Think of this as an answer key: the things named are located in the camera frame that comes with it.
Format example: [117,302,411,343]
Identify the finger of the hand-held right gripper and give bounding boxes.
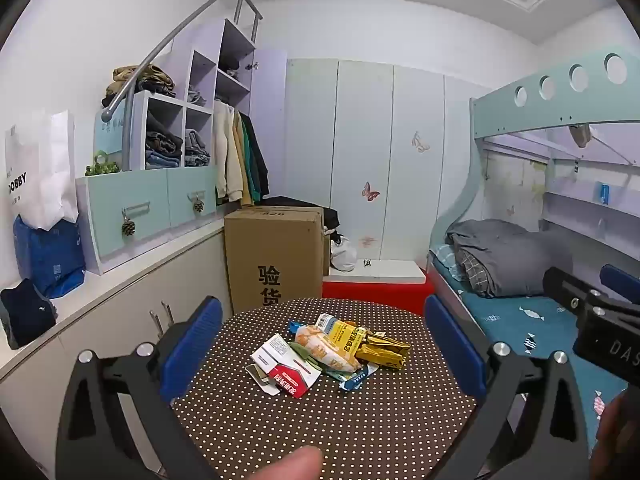
[600,263,640,306]
[542,266,640,320]

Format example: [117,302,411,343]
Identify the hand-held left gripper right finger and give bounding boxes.
[424,294,593,480]

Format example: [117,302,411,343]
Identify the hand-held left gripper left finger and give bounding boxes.
[56,296,224,480]

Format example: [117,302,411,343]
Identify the yellow packet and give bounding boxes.
[330,321,368,361]

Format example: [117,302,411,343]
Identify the green cloth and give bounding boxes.
[289,342,331,373]

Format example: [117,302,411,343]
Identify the person's left hand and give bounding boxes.
[244,446,323,480]

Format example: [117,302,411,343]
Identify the teal printed bed sheet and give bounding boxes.
[430,245,640,451]

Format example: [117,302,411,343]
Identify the grey quilt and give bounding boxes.
[446,219,575,298]

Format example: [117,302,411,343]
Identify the mustard yellow wrapper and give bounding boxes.
[356,331,412,370]

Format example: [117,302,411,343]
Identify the white low cabinet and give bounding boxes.
[0,220,233,461]

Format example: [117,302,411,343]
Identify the flattened white box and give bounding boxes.
[250,332,301,376]

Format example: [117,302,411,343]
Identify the red storage box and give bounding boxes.
[322,270,431,316]

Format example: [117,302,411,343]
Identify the red white carton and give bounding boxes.
[246,362,322,400]

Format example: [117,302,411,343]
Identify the large cardboard box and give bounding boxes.
[223,205,325,313]

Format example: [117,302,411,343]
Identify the light teal drawer unit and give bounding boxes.
[75,162,218,276]

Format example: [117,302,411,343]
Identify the orange snack packet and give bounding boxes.
[294,325,361,373]

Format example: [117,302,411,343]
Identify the polka dot round table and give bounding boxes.
[170,297,483,480]

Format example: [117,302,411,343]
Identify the white plastic bag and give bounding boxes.
[330,234,358,272]

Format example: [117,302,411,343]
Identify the blue bag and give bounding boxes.
[12,215,86,298]

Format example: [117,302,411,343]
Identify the dark folded garment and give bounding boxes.
[0,278,58,350]

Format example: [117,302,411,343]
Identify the black cloth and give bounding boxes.
[260,196,325,209]

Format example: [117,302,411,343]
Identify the teal bunk bed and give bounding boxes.
[427,45,640,456]

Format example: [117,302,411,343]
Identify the hanging clothes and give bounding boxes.
[212,100,271,206]

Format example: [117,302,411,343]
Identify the folded jeans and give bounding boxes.
[184,129,211,167]
[145,130,183,170]

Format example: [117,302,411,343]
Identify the green plant decoration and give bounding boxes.
[85,150,121,177]

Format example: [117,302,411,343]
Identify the white paper bag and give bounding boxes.
[5,110,80,231]

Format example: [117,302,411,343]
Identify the white wardrobe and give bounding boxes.
[285,57,493,263]

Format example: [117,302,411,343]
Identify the pile of olive clothes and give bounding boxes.
[102,65,177,106]

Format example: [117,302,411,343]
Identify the grey metal handrail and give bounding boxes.
[101,0,263,171]

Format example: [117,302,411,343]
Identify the lilac stair shelf unit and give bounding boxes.
[127,17,288,198]

